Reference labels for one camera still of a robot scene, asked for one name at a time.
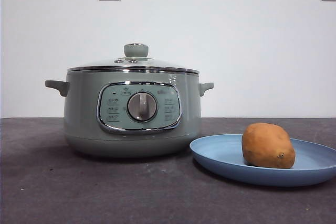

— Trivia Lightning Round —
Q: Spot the glass lid with green knob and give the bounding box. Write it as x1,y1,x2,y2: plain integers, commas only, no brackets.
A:
67,42,200,74

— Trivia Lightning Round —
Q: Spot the brown potato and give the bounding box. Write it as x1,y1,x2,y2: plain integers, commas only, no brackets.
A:
241,122,296,169

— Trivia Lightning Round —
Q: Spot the blue round plate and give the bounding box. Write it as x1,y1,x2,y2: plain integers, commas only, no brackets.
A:
189,134,336,187

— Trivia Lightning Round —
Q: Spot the pale green electric steamer pot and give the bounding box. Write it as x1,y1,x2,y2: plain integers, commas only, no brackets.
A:
44,71,215,159

